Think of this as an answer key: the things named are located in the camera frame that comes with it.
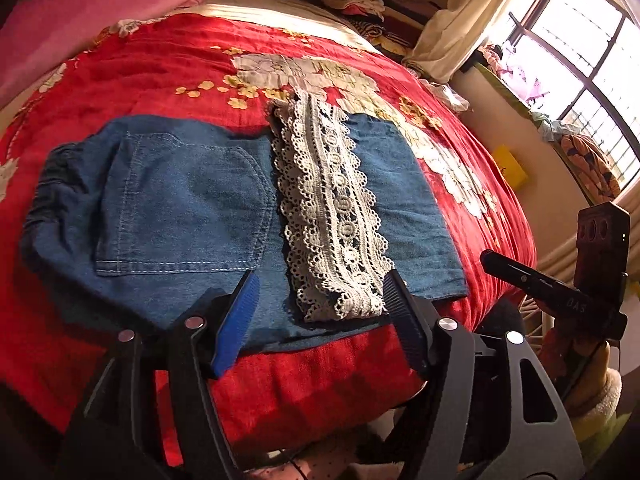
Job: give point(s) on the orange patterned cushion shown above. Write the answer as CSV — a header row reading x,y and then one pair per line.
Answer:
x,y
592,167

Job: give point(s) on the stack of folded clothes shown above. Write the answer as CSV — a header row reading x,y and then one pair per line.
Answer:
x,y
370,5

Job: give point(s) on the clothes on windowsill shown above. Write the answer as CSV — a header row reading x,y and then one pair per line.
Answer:
x,y
520,80

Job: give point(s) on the red floral blanket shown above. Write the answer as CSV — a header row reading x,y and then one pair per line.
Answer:
x,y
150,70

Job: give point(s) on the pink quilt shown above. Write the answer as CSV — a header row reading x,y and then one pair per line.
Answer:
x,y
75,10

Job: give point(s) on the white crumpled cloth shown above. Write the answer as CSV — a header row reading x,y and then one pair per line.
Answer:
x,y
450,97

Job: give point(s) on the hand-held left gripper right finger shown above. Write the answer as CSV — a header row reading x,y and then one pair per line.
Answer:
x,y
405,327

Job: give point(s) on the window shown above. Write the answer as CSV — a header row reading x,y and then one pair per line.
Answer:
x,y
585,50

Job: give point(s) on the person's right forearm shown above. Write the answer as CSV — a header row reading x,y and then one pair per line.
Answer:
x,y
597,385

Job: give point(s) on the cream curtain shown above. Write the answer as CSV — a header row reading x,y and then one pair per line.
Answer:
x,y
465,25

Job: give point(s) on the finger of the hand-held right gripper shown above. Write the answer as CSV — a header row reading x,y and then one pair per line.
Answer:
x,y
525,280

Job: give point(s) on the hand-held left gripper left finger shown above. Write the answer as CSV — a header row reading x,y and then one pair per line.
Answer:
x,y
235,330

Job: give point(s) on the yellow box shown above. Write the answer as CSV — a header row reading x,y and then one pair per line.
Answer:
x,y
510,165

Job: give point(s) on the blue denim pants lace trim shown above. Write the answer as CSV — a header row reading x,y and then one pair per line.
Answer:
x,y
190,200

